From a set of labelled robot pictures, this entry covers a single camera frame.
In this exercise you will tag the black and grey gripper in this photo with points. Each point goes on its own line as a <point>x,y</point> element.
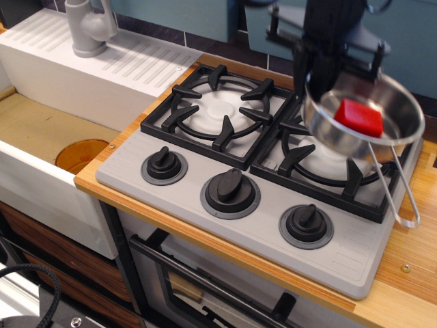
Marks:
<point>325,39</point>

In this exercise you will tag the red cube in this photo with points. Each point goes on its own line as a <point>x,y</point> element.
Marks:
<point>360,118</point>

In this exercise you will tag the small steel frying pan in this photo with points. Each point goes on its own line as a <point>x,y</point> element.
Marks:
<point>402,117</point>

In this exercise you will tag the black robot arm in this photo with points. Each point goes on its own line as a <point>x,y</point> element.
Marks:
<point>327,38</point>

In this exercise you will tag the grey toy stove top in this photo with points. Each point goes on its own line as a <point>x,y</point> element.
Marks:
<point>348,263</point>

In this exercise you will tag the black middle stove knob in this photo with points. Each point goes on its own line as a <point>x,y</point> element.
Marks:
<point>230,195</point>

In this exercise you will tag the black stove knob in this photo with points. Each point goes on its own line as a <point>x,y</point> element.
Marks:
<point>164,167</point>
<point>230,195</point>
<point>306,227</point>

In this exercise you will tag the black right stove knob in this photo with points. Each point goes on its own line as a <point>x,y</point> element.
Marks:
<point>306,227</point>

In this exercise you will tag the black left stove knob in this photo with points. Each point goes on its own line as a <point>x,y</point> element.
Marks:
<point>164,167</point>

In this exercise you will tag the black right burner grate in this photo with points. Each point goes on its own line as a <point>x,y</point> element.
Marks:
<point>295,160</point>

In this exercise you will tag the grey toy faucet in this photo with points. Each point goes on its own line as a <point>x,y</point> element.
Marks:
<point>90,31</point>

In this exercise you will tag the orange translucent plate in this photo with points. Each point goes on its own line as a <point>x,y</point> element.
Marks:
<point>76,156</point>

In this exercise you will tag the toy oven door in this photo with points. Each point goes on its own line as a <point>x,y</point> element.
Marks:
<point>196,288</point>

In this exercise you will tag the white toy sink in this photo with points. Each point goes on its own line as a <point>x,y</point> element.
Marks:
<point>50,98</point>

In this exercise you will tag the wooden drawer cabinet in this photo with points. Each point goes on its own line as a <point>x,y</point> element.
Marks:
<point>88,280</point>

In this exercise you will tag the black oven door handle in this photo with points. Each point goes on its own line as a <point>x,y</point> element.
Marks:
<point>151,248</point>

